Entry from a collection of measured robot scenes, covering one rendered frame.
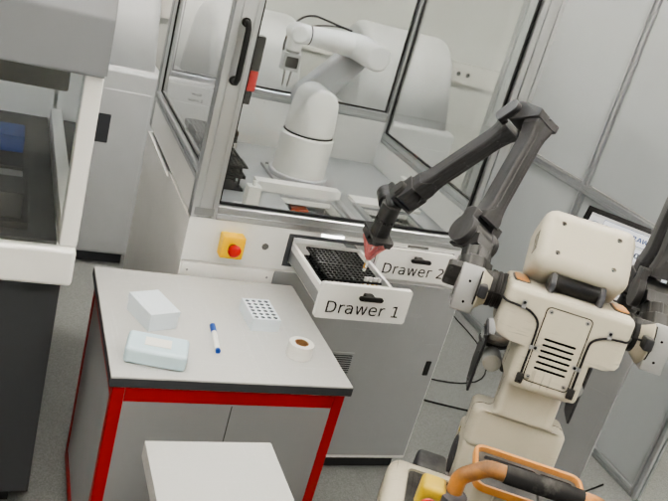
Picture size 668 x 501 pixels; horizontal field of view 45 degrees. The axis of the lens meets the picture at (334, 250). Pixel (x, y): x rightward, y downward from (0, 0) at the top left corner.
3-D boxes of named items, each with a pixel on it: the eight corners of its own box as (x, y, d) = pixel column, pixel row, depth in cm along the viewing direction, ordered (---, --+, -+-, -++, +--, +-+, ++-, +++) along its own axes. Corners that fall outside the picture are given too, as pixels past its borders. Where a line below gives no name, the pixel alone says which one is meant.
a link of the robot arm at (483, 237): (475, 247, 187) (489, 260, 190) (484, 213, 193) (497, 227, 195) (445, 255, 194) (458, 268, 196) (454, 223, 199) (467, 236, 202)
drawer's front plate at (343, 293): (403, 324, 242) (414, 291, 238) (313, 317, 230) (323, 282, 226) (401, 321, 243) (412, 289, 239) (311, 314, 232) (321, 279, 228)
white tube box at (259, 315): (278, 332, 229) (281, 320, 227) (250, 330, 225) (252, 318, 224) (265, 310, 239) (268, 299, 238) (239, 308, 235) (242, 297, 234)
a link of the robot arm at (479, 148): (519, 106, 205) (543, 134, 211) (516, 94, 210) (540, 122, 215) (389, 195, 226) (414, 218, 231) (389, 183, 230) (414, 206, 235)
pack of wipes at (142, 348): (187, 354, 205) (190, 338, 203) (184, 373, 196) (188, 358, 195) (126, 343, 202) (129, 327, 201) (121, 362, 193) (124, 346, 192)
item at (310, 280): (397, 316, 242) (403, 298, 240) (318, 309, 232) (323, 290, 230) (352, 258, 276) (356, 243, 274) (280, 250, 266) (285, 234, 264)
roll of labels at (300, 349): (281, 348, 221) (285, 335, 219) (305, 349, 224) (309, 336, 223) (290, 362, 215) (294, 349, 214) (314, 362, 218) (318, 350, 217)
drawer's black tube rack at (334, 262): (376, 301, 247) (382, 283, 245) (322, 296, 240) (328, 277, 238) (351, 269, 266) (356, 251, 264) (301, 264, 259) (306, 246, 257)
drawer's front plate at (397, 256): (446, 284, 281) (456, 256, 277) (372, 276, 270) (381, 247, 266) (444, 282, 283) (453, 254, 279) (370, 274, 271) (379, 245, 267)
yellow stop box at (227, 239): (242, 261, 248) (247, 240, 245) (219, 258, 245) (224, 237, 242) (239, 253, 252) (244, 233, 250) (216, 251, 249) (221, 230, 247)
